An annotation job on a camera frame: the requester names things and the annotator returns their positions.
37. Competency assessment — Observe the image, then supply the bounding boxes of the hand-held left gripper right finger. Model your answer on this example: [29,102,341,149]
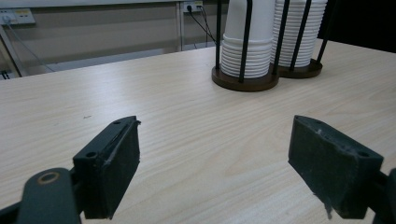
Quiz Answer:
[288,115,385,220]

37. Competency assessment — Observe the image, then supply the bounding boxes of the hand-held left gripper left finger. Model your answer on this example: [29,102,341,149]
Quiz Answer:
[72,115,142,220]

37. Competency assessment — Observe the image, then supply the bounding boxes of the black double cup holder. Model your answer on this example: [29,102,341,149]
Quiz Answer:
[211,0,335,92]

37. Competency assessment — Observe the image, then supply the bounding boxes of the stack of white paper cups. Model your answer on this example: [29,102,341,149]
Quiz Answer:
[270,0,329,68]
[219,0,276,79]

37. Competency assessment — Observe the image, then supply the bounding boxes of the dark curtain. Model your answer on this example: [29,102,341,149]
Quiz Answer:
[317,0,396,54]

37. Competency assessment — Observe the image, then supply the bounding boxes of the white cable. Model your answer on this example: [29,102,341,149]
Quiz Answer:
[3,18,58,73]

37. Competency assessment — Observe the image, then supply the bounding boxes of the black power cable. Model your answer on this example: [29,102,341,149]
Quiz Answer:
[186,5,218,49]

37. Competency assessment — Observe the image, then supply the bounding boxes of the white wall socket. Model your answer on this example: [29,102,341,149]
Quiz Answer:
[0,7,36,26]
[182,0,204,14]

